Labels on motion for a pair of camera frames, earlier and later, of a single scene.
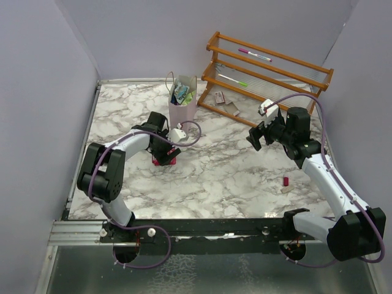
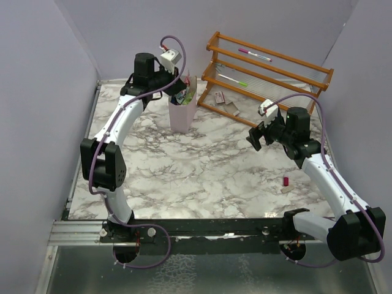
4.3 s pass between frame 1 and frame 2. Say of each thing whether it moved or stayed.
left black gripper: moved
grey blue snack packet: stayed
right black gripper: stayed
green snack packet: stayed
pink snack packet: moved
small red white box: stayed
